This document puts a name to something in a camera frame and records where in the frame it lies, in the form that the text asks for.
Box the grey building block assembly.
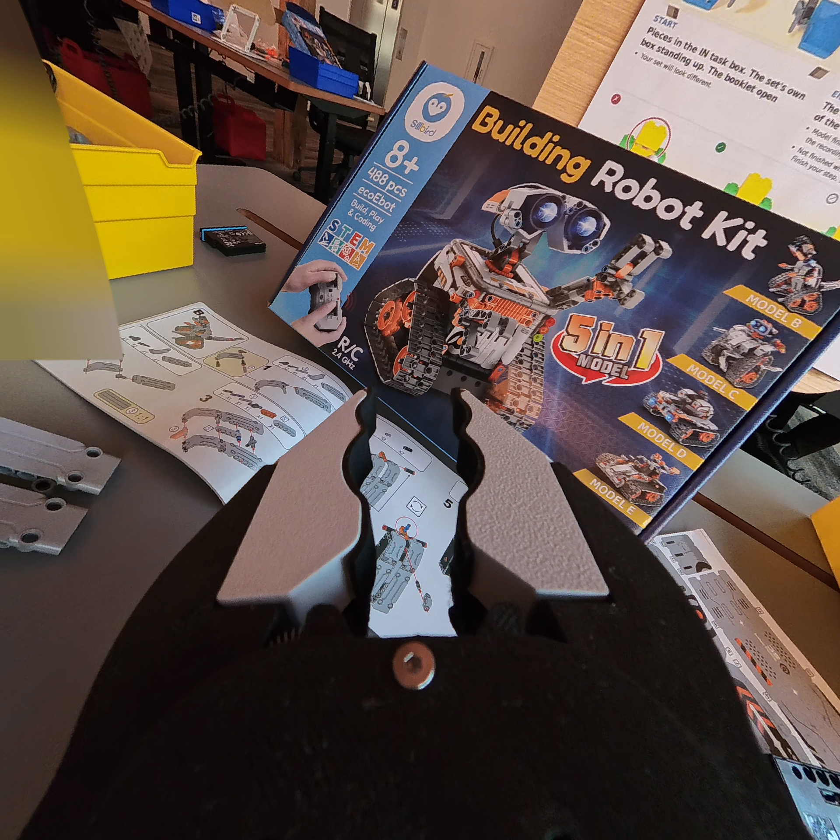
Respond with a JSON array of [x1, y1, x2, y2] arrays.
[[0, 416, 123, 557]]

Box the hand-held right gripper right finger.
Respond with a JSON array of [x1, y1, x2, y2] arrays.
[[453, 389, 611, 602]]

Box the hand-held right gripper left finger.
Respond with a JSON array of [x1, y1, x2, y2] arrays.
[[217, 390, 378, 613]]

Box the yellow bin with bags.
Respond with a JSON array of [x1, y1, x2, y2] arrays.
[[810, 497, 840, 589]]

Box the wooden display board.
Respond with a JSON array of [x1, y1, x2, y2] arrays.
[[533, 0, 652, 129]]

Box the blue bin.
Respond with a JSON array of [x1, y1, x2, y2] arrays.
[[151, 0, 219, 32], [287, 46, 361, 101]]

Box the red bags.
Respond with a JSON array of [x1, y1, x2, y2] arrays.
[[58, 38, 268, 163]]

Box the small black blue device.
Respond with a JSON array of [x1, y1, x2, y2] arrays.
[[199, 224, 267, 257]]

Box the yellow bin with cable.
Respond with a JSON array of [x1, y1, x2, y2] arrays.
[[42, 59, 202, 281]]

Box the white instruction booklet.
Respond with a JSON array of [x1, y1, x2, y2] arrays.
[[36, 302, 471, 639]]

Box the printed cardboard sheet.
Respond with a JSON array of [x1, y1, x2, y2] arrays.
[[646, 528, 840, 790]]

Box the blue robot kit box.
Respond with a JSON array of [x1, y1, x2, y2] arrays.
[[268, 62, 840, 534]]

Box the printed instruction sheet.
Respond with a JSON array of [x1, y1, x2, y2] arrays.
[[577, 0, 840, 238]]

